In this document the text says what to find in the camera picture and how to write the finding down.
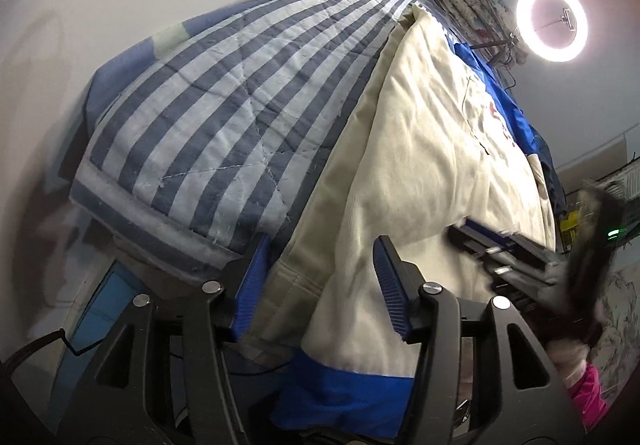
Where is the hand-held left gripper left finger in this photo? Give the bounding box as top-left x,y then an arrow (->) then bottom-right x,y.
57,232 -> 273,445

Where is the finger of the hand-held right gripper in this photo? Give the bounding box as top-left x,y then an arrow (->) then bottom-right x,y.
449,220 -> 558,262
477,250 -> 561,298

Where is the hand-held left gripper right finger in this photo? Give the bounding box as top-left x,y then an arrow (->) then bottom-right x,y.
372,235 -> 586,445

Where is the beige and blue jacket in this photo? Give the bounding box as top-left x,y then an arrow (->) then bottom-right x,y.
250,7 -> 558,441

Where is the person's right hand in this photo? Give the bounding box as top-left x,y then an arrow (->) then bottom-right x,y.
546,339 -> 591,382

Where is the yellow box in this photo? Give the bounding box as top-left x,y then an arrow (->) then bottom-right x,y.
560,212 -> 581,246

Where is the dark blue cloth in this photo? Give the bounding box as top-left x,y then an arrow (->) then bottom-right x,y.
530,125 -> 568,226

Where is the beige board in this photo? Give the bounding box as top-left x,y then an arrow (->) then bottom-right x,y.
555,125 -> 640,206

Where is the light blue bed sheet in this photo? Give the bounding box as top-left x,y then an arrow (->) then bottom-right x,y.
50,22 -> 193,408

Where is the blue white striped quilt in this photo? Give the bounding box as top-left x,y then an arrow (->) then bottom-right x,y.
70,0 -> 431,286

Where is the black light tripod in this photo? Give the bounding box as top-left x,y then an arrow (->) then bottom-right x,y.
472,30 -> 523,64

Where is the pale printed wall hanging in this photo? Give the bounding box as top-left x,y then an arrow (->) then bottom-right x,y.
594,265 -> 640,401

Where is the black cable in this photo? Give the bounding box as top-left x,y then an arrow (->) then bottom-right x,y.
10,327 -> 113,367

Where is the white ring light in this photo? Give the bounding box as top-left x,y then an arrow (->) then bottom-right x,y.
516,0 -> 589,63

